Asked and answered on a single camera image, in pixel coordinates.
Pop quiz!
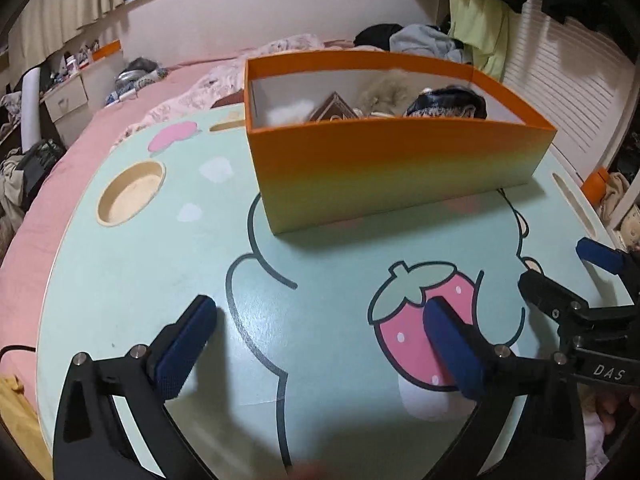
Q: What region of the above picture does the yellow cloth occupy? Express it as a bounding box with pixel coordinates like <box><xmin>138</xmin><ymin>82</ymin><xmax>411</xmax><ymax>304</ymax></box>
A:
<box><xmin>0</xmin><ymin>375</ymin><xmax>53</xmax><ymax>480</ymax></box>

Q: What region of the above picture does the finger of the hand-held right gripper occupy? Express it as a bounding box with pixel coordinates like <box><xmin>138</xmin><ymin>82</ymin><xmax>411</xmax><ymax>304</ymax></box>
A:
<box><xmin>517</xmin><ymin>270</ymin><xmax>591</xmax><ymax>333</ymax></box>
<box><xmin>576</xmin><ymin>238</ymin><xmax>640</xmax><ymax>301</ymax></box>

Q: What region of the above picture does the black bag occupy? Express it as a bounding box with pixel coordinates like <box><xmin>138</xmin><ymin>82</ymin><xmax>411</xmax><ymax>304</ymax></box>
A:
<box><xmin>17</xmin><ymin>139</ymin><xmax>68</xmax><ymax>201</ymax></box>

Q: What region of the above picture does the grey-white fur pompom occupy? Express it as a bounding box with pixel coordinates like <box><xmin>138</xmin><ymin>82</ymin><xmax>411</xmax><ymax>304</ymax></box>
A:
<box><xmin>264</xmin><ymin>100</ymin><xmax>316</xmax><ymax>126</ymax></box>

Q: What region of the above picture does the yellow-green hanging cloth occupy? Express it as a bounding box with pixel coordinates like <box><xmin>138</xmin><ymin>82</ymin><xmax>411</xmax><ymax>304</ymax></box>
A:
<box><xmin>447</xmin><ymin>0</ymin><xmax>511</xmax><ymax>83</ymax></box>

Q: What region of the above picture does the blue white patterned cloth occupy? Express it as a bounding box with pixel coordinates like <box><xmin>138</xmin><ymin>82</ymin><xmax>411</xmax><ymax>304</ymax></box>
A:
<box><xmin>105</xmin><ymin>57</ymin><xmax>171</xmax><ymax>106</ymax></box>

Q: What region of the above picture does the mint printed lap table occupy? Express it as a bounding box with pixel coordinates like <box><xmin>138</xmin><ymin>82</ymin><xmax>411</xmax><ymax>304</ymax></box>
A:
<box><xmin>35</xmin><ymin>102</ymin><xmax>626</xmax><ymax>480</ymax></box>

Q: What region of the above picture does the white rolled tube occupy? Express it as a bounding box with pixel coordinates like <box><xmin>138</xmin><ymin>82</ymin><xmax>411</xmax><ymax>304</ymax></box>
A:
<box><xmin>20</xmin><ymin>67</ymin><xmax>41</xmax><ymax>156</ymax></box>

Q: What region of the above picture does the brown fur pompom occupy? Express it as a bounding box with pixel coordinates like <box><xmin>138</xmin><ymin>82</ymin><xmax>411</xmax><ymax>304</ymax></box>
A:
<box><xmin>356</xmin><ymin>71</ymin><xmax>426</xmax><ymax>113</ymax></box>

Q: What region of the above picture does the pink bed sheet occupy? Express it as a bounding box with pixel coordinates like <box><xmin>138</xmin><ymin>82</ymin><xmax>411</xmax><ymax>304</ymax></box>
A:
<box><xmin>0</xmin><ymin>55</ymin><xmax>251</xmax><ymax>411</ymax></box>

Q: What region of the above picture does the small orange box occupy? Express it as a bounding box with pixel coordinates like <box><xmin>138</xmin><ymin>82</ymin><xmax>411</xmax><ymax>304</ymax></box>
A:
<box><xmin>92</xmin><ymin>40</ymin><xmax>122</xmax><ymax>63</ymax></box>

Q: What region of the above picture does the black garment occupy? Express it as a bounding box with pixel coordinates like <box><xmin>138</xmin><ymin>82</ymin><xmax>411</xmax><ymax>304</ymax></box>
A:
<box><xmin>354</xmin><ymin>23</ymin><xmax>406</xmax><ymax>53</ymax></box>

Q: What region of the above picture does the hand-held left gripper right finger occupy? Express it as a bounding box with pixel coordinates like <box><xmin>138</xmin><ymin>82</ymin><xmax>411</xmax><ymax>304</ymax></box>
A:
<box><xmin>422</xmin><ymin>297</ymin><xmax>586</xmax><ymax>480</ymax></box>

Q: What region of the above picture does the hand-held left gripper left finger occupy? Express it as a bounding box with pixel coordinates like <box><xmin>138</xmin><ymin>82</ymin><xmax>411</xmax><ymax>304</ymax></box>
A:
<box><xmin>52</xmin><ymin>295</ymin><xmax>218</xmax><ymax>480</ymax></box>

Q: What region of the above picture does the white nightstand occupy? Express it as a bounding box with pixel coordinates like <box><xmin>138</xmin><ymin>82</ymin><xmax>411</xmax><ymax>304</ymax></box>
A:
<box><xmin>42</xmin><ymin>62</ymin><xmax>126</xmax><ymax>133</ymax></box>

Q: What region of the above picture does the grey hoodie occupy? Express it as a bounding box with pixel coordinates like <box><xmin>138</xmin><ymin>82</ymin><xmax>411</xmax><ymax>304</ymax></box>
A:
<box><xmin>389</xmin><ymin>24</ymin><xmax>473</xmax><ymax>63</ymax></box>

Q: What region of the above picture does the beige curtain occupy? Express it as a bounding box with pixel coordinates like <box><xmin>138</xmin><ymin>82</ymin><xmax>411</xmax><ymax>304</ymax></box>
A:
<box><xmin>7</xmin><ymin>0</ymin><xmax>123</xmax><ymax>68</ymax></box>

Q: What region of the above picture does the person's right hand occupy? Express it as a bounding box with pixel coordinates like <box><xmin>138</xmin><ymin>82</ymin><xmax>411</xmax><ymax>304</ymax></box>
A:
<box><xmin>585</xmin><ymin>387</ymin><xmax>640</xmax><ymax>436</ymax></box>

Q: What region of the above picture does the white louvered door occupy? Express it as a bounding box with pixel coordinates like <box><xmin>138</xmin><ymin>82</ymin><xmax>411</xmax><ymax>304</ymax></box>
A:
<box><xmin>502</xmin><ymin>0</ymin><xmax>636</xmax><ymax>171</ymax></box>

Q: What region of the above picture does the cream cloth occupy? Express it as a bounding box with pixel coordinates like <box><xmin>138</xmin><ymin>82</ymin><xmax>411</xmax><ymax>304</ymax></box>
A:
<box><xmin>600</xmin><ymin>172</ymin><xmax>631</xmax><ymax>221</ymax></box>

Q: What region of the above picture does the orange cardboard box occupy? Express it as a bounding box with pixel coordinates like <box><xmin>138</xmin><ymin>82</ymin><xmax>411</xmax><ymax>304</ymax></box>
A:
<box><xmin>243</xmin><ymin>49</ymin><xmax>558</xmax><ymax>236</ymax></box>

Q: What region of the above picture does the dark patterned pouch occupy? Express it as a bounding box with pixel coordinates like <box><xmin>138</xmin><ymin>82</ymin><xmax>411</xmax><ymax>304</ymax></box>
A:
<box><xmin>406</xmin><ymin>85</ymin><xmax>488</xmax><ymax>120</ymax></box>

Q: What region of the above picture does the orange bin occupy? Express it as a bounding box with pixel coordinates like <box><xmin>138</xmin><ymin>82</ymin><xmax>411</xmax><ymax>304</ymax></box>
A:
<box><xmin>582</xmin><ymin>167</ymin><xmax>611</xmax><ymax>206</ymax></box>

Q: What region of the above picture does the beige rabbit print blanket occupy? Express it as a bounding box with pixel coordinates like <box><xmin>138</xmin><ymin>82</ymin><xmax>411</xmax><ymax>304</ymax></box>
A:
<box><xmin>117</xmin><ymin>34</ymin><xmax>326</xmax><ymax>141</ymax></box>

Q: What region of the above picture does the brown carton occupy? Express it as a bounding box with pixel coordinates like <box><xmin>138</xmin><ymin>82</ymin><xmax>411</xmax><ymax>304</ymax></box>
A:
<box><xmin>309</xmin><ymin>91</ymin><xmax>360</xmax><ymax>122</ymax></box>

